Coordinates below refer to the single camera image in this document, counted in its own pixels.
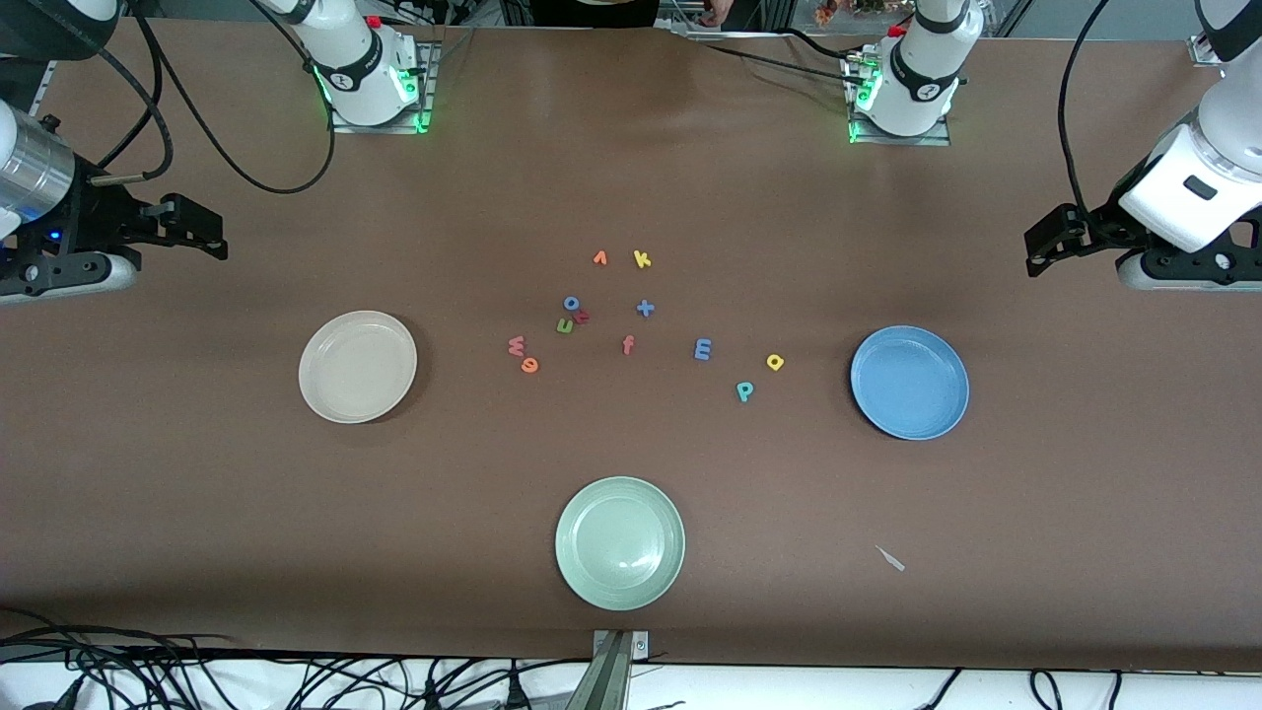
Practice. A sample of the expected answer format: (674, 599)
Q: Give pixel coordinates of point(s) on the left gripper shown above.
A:
(1096, 229)

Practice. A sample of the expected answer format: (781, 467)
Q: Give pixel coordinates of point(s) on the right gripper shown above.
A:
(97, 217)

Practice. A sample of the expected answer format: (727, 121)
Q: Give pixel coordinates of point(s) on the pink foam letter w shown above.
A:
(517, 347)

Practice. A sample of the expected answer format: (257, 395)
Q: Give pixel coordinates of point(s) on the teal foam letter P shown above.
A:
(741, 396)

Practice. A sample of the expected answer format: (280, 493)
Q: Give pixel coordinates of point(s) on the blue foam letter E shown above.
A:
(697, 349)

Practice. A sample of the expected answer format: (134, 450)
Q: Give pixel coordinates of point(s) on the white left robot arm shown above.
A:
(922, 69)

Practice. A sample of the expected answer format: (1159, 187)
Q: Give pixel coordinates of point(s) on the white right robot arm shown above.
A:
(360, 59)

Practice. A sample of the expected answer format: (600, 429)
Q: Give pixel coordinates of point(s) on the bystander bare hand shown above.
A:
(718, 12)

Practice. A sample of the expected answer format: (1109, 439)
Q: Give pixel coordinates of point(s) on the beige brown plate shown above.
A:
(357, 367)

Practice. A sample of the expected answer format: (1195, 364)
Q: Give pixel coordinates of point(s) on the blue plate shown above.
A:
(909, 383)

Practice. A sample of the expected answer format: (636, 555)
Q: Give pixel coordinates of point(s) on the pink orange decoration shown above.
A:
(848, 10)

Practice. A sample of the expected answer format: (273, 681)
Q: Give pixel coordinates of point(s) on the small white paper scrap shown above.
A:
(890, 558)

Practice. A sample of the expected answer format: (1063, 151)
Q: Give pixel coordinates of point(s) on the person in black clothing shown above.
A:
(592, 12)

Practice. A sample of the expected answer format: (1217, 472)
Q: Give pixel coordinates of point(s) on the pale green plate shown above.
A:
(619, 542)

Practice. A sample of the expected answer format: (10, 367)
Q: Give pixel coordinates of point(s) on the aluminium frame extrusion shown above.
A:
(1205, 51)
(40, 91)

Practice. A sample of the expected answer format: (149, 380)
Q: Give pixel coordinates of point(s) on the silver metal rail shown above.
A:
(749, 36)

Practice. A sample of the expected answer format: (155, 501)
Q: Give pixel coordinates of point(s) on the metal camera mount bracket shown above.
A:
(611, 680)

